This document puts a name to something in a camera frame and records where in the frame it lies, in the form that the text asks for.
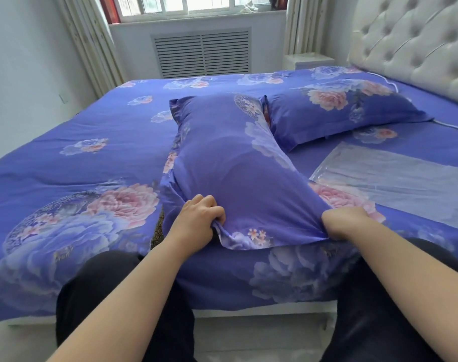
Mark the white tufted headboard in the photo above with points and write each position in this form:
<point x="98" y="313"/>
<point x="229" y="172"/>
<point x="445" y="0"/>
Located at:
<point x="413" y="37"/>

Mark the purple floral duvet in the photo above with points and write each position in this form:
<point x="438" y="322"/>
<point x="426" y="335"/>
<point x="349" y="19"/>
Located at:
<point x="82" y="184"/>

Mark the person's right forearm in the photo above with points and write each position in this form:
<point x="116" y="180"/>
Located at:
<point x="406" y="282"/>

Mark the crumpled white item on sill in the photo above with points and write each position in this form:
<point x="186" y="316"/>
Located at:
<point x="248" y="8"/>

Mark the person's left hand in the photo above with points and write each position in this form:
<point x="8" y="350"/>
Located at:
<point x="197" y="218"/>

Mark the person's black trousers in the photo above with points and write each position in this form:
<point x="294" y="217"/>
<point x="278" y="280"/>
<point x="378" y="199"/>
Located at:
<point x="368" y="309"/>

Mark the beige patterned curtain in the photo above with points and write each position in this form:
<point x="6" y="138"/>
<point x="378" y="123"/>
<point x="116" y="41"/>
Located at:
<point x="89" y="41"/>
<point x="304" y="24"/>

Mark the person's left fingers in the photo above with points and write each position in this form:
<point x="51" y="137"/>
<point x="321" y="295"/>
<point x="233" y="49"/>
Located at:
<point x="214" y="211"/>

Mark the white bed frame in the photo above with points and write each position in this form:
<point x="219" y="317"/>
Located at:
<point x="199" y="312"/>

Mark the person's right fingers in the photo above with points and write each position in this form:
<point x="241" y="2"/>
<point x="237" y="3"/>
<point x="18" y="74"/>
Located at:
<point x="340" y="214"/>

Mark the person's right hand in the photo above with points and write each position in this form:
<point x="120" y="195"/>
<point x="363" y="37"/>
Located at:
<point x="342" y="222"/>

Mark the small purple floral pillow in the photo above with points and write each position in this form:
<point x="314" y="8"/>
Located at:
<point x="338" y="105"/>

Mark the white bedside table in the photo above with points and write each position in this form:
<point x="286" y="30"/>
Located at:
<point x="308" y="60"/>

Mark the person's left forearm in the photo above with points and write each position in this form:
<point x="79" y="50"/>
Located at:
<point x="127" y="297"/>

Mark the purple floral bed sheet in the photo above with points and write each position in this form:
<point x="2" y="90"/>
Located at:
<point x="402" y="146"/>

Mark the white radiator vent cover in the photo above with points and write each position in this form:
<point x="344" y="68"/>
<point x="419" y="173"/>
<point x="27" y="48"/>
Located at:
<point x="202" y="52"/>

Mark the large purple floral pillow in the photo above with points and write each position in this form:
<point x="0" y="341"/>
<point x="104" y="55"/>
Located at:
<point x="229" y="162"/>

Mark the clear plastic bag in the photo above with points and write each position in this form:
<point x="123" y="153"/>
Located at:
<point x="398" y="180"/>

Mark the window with white frame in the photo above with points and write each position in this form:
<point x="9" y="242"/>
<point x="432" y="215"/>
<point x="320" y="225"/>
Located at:
<point x="191" y="5"/>

